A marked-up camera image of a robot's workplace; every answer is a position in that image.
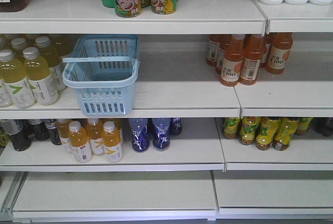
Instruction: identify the light blue plastic basket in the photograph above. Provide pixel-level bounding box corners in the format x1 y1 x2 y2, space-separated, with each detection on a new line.
63 34 140 117

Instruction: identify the blue sports drink bottle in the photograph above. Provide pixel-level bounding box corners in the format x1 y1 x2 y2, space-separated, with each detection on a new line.
129 118 149 152
152 117 171 150

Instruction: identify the white metal shelf rack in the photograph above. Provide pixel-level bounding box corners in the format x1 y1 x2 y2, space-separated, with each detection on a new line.
1 0 332 223

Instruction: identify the orange juice bottle white label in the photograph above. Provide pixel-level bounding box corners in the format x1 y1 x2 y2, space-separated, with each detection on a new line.
69 121 92 163
102 121 122 163
86 118 104 155

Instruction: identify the yellow lemon tea bottle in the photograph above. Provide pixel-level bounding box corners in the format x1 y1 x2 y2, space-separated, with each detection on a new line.
223 117 240 139
273 117 300 151
239 116 261 145
255 116 280 151

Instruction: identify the orange C100 drink bottle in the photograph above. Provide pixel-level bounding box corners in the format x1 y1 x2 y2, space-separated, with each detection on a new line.
239 34 264 85
206 34 222 66
265 32 293 74
220 34 246 87

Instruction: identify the dark drink bottle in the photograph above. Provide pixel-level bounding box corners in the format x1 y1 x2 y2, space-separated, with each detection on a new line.
28 119 49 141
1 120 31 151
43 118 61 146

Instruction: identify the pale yellow juice bottle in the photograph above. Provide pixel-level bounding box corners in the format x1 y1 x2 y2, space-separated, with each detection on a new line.
35 36 66 91
23 47 58 106
1 49 35 108

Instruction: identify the dark cola plastic bottle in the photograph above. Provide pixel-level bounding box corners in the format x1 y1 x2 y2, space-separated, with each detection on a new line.
314 117 332 137

